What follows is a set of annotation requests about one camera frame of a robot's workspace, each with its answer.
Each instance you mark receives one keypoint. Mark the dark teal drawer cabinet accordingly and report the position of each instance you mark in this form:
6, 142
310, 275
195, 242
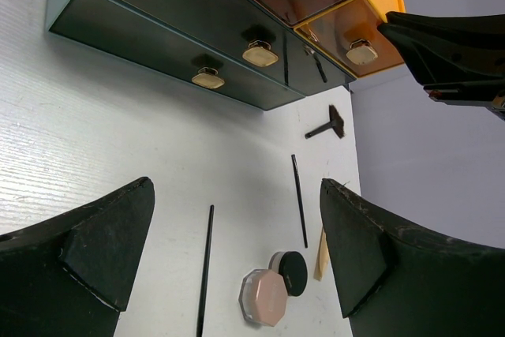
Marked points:
229, 47

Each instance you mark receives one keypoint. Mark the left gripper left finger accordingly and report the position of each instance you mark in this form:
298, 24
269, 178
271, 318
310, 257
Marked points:
73, 274

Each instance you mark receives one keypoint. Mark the right beige concealer tube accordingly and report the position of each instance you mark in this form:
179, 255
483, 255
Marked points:
322, 259

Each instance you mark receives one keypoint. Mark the right thin black brush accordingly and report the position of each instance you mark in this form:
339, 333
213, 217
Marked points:
300, 200

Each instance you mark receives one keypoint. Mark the middle thin black brush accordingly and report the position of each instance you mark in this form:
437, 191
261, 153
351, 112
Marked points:
204, 277

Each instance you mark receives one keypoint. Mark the black fan brush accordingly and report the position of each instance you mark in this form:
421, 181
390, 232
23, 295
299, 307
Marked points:
335, 123

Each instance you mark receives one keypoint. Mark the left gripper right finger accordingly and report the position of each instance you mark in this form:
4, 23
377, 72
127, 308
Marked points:
397, 278

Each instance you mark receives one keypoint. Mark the clear yellow box drawer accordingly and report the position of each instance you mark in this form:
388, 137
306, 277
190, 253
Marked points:
348, 34

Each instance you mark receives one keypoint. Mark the black lid round jar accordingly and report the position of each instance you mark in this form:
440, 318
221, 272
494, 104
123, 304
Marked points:
292, 267

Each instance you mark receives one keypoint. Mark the thin black brush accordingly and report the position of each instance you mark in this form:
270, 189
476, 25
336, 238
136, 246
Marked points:
300, 200
204, 277

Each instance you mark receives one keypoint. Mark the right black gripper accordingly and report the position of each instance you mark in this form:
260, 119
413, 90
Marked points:
458, 61

